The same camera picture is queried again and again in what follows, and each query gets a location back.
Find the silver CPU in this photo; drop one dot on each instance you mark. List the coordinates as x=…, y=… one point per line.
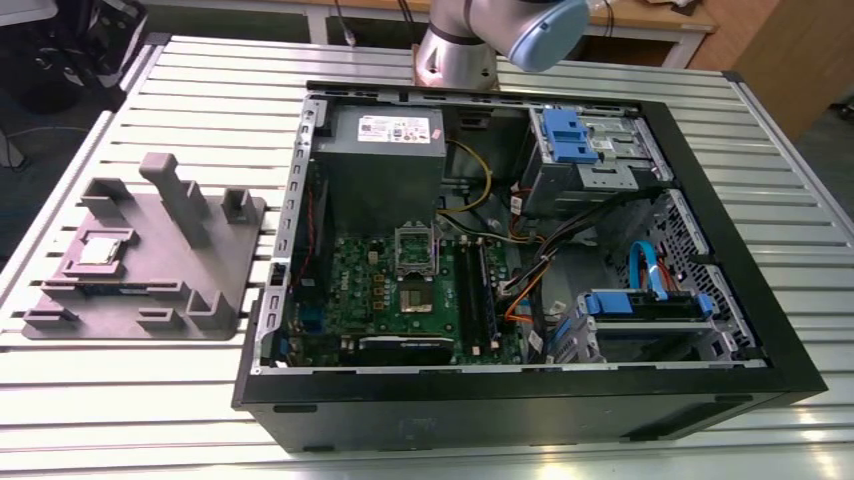
x=100, y=251

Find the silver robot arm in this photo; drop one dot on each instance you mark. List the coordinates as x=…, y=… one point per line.
x=460, y=55

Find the CPU socket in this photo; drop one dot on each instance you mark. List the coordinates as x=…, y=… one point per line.
x=419, y=299

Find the white four-pin board connector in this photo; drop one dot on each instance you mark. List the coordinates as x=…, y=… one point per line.
x=371, y=257

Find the black RAM slot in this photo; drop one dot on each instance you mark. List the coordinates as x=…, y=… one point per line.
x=472, y=300
x=464, y=300
x=480, y=300

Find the grey power supply unit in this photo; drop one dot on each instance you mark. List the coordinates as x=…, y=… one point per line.
x=380, y=180

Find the green motherboard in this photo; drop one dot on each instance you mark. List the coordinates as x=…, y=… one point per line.
x=360, y=310

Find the black graphics card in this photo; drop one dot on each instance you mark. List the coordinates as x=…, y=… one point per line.
x=400, y=350

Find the blue board connector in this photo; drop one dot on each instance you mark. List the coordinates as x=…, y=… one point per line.
x=313, y=320

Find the small blue drive clip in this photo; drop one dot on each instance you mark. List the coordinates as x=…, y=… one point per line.
x=575, y=152

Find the silver optical drive cage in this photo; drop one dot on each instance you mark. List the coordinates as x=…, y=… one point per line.
x=600, y=180

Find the hard disk in blue carrier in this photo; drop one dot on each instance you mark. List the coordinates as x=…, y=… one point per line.
x=609, y=304

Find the large blue drive clip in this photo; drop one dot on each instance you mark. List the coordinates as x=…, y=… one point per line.
x=565, y=122

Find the black PC case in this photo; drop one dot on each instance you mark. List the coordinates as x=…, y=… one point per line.
x=507, y=400

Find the silver disk bay cage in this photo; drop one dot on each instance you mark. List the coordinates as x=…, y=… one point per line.
x=653, y=327

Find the grey parts rack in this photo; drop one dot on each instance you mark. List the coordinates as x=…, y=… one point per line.
x=153, y=240

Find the blue RAM stick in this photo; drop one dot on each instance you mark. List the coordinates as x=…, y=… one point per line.
x=113, y=289

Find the wooden cabinet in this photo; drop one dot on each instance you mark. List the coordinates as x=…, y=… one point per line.
x=787, y=60

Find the black office chair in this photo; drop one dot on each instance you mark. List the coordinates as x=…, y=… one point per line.
x=66, y=60

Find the wooden desk white frame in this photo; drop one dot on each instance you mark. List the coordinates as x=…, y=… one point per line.
x=667, y=20

